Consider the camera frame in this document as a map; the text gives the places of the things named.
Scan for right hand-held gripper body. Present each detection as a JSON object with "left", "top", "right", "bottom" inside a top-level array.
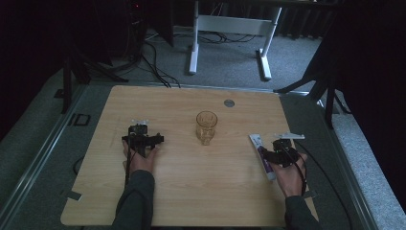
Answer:
[{"left": 269, "top": 132, "right": 306, "bottom": 169}]

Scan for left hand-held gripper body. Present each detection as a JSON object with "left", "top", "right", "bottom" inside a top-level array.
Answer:
[{"left": 121, "top": 118, "right": 165, "bottom": 158}]

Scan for white purple toothpaste tube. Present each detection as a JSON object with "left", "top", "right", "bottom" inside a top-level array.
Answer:
[{"left": 248, "top": 133, "right": 277, "bottom": 182}]

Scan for clear drinking glass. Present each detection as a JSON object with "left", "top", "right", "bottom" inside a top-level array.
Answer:
[{"left": 195, "top": 110, "right": 219, "bottom": 147}]

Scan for person's left hand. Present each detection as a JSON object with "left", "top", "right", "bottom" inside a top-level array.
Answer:
[{"left": 122, "top": 140, "right": 160, "bottom": 175}]

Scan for person's right hand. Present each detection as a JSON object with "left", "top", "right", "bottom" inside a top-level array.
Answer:
[{"left": 274, "top": 152, "right": 308, "bottom": 198}]

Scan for black metal stand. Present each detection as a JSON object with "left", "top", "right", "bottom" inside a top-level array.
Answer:
[
  {"left": 273, "top": 60, "right": 352, "bottom": 130},
  {"left": 59, "top": 44, "right": 129, "bottom": 115}
]

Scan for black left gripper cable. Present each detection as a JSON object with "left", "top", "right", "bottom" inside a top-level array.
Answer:
[{"left": 124, "top": 126, "right": 134, "bottom": 187}]

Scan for black rectangular floor frame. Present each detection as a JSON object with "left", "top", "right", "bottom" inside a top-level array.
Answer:
[{"left": 67, "top": 112, "right": 92, "bottom": 127}]

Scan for black floor cables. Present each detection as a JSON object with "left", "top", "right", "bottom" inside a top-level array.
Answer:
[{"left": 139, "top": 30, "right": 182, "bottom": 89}]

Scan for black cables under desk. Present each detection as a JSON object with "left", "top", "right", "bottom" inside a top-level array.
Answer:
[{"left": 196, "top": 30, "right": 257, "bottom": 45}]

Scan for white desk frame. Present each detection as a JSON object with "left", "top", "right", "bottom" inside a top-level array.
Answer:
[{"left": 188, "top": 0, "right": 283, "bottom": 81}]

